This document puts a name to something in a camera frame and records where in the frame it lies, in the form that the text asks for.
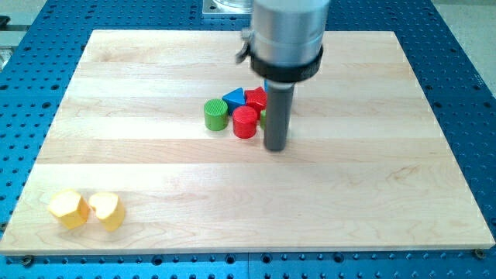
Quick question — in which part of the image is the yellow hexagon block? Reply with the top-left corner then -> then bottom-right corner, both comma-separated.
47,189 -> 91,229

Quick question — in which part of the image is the blue triangle block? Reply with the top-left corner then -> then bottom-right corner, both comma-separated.
222,88 -> 246,115

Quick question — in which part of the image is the green cylinder block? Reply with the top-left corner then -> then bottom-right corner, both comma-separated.
204,98 -> 228,131

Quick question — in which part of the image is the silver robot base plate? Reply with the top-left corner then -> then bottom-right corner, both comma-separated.
202,0 -> 253,15

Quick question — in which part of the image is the green block behind rod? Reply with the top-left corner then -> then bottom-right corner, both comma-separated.
260,109 -> 267,130

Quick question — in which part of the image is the red cylinder block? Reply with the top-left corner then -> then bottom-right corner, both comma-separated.
232,106 -> 258,139

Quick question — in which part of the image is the yellow heart block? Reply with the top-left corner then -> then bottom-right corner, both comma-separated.
88,192 -> 126,232

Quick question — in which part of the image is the light wooden board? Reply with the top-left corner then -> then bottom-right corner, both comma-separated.
1,30 -> 494,255

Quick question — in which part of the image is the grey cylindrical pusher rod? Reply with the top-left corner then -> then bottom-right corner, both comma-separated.
263,80 -> 295,151

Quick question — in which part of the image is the red star block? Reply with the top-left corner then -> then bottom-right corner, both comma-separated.
244,87 -> 267,118

